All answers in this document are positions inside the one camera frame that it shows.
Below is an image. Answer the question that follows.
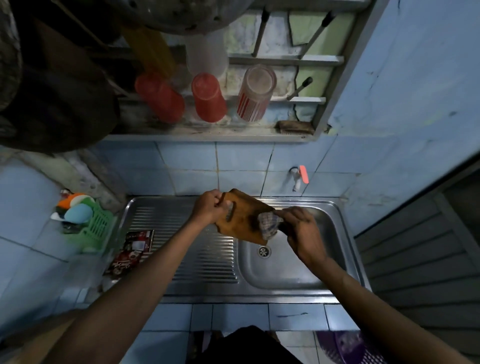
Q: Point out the person's left hand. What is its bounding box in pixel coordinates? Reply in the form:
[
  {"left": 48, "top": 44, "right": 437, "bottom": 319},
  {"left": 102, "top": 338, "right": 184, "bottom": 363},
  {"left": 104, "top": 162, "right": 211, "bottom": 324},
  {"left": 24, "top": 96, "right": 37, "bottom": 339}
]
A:
[{"left": 189, "top": 189, "right": 233, "bottom": 228}]

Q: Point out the person's right hand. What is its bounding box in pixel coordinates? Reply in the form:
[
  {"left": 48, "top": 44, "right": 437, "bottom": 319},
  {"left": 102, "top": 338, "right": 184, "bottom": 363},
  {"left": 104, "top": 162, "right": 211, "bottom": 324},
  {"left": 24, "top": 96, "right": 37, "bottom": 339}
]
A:
[{"left": 275, "top": 206, "right": 329, "bottom": 269}]

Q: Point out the small wooden cutting board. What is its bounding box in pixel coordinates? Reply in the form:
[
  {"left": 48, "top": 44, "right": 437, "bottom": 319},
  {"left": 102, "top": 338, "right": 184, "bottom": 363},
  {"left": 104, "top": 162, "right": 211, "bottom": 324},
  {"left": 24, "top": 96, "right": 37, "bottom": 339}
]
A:
[{"left": 214, "top": 188, "right": 292, "bottom": 247}]

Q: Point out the checked dishcloth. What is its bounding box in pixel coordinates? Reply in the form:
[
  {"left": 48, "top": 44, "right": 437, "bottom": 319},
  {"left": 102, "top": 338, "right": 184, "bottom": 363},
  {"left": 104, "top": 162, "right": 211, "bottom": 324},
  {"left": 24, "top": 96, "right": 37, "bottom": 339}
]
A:
[{"left": 256, "top": 211, "right": 285, "bottom": 241}]

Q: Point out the person's left forearm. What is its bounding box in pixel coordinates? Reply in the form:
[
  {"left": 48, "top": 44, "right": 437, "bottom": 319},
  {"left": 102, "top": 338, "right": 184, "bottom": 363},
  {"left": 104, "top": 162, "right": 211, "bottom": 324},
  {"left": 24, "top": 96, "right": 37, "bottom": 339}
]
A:
[{"left": 43, "top": 219, "right": 211, "bottom": 364}]

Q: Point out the person's right forearm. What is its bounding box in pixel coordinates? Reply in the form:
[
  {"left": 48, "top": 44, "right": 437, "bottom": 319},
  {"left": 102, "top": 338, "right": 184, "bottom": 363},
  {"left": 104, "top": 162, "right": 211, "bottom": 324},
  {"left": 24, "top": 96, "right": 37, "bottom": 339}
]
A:
[{"left": 311, "top": 258, "right": 462, "bottom": 364}]

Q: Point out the person's black clothing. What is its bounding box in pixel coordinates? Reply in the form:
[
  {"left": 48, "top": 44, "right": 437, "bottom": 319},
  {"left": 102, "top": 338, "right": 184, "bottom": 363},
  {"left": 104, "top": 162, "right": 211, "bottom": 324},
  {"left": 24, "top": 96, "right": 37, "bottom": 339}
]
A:
[{"left": 196, "top": 325, "right": 303, "bottom": 364}]

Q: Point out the stainless steel sink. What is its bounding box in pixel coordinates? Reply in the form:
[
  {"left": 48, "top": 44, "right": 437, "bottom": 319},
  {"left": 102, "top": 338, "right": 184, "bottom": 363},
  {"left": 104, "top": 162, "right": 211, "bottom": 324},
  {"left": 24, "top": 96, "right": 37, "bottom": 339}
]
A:
[{"left": 84, "top": 194, "right": 372, "bottom": 305}]

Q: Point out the red black sachet pack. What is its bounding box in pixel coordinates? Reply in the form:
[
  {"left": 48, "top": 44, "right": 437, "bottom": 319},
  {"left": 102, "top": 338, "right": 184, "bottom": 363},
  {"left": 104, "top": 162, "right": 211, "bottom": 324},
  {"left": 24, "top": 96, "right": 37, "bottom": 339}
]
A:
[{"left": 104, "top": 229, "right": 155, "bottom": 277}]

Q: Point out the green plastic basket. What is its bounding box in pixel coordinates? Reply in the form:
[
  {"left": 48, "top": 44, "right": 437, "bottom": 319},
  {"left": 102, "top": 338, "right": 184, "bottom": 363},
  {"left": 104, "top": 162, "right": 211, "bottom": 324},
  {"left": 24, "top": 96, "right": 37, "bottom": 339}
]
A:
[{"left": 61, "top": 197, "right": 115, "bottom": 253}]

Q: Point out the red plastic cup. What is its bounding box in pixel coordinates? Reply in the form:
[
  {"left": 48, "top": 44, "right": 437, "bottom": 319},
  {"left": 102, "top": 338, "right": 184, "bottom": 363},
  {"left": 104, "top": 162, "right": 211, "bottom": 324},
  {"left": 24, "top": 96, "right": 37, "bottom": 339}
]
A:
[
  {"left": 191, "top": 72, "right": 229, "bottom": 124},
  {"left": 134, "top": 73, "right": 185, "bottom": 125}
]

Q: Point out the wooden scrub brush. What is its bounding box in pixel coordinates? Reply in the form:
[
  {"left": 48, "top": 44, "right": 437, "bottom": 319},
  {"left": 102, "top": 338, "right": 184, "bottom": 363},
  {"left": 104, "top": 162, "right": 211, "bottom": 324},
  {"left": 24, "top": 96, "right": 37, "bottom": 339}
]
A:
[{"left": 275, "top": 119, "right": 315, "bottom": 136}]

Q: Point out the grey slatted wooden door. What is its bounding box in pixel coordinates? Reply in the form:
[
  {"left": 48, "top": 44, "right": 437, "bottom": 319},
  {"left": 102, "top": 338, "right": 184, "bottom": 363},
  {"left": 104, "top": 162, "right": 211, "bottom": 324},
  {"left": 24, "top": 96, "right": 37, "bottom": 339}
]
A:
[{"left": 354, "top": 157, "right": 480, "bottom": 357}]

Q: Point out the purple plastic basket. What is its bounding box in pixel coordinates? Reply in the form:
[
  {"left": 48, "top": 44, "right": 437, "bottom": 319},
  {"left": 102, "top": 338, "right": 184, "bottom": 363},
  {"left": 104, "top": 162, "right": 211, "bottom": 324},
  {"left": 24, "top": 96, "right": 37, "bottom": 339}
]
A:
[{"left": 316, "top": 329, "right": 387, "bottom": 364}]

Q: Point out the red striped drinking glass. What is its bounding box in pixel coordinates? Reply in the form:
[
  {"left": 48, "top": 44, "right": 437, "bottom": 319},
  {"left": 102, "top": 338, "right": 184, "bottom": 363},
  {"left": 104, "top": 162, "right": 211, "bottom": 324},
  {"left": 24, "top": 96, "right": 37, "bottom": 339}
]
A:
[{"left": 236, "top": 63, "right": 278, "bottom": 123}]

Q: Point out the light blue plastic scoop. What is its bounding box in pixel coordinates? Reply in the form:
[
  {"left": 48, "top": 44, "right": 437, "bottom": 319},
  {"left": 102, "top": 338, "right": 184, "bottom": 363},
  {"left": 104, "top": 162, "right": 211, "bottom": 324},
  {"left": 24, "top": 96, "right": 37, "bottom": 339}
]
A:
[{"left": 63, "top": 203, "right": 94, "bottom": 225}]

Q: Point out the orange plastic utensil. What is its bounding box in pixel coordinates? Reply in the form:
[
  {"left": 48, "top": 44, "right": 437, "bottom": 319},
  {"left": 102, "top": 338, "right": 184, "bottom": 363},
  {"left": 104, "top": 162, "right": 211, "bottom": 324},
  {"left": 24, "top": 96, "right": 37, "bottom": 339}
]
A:
[{"left": 56, "top": 193, "right": 85, "bottom": 210}]

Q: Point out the white plastic cup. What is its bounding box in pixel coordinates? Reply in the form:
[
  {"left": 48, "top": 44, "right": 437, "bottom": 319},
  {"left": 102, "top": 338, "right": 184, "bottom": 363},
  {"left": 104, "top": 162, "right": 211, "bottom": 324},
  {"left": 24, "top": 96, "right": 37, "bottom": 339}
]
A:
[{"left": 183, "top": 31, "right": 230, "bottom": 80}]

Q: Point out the yellow plastic cup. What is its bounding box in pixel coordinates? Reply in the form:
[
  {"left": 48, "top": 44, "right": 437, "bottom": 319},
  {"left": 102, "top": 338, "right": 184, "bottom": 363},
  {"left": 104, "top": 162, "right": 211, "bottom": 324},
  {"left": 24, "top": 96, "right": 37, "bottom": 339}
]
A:
[{"left": 121, "top": 26, "right": 177, "bottom": 80}]

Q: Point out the large dark brown wok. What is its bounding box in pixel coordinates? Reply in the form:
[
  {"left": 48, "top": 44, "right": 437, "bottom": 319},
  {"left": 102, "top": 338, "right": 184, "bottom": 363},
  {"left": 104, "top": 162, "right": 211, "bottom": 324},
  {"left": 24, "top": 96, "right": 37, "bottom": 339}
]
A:
[{"left": 0, "top": 18, "right": 122, "bottom": 154}]

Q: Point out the dark round hanging pan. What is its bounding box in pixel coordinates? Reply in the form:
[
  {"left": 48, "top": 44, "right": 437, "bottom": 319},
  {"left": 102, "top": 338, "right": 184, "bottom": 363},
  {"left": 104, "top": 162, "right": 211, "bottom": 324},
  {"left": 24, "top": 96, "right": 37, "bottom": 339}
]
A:
[{"left": 106, "top": 0, "right": 256, "bottom": 35}]

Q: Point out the white faucet orange handle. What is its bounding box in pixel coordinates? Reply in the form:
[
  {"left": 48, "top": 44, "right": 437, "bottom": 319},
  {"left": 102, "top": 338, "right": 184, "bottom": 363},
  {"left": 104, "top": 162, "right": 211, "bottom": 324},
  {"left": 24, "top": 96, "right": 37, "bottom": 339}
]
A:
[{"left": 288, "top": 164, "right": 310, "bottom": 193}]

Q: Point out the black knob handle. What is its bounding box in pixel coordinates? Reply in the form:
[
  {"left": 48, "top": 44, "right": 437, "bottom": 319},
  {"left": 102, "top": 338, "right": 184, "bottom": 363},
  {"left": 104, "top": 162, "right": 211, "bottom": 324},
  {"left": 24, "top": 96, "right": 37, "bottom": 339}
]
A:
[
  {"left": 286, "top": 76, "right": 314, "bottom": 101},
  {"left": 298, "top": 10, "right": 337, "bottom": 59}
]

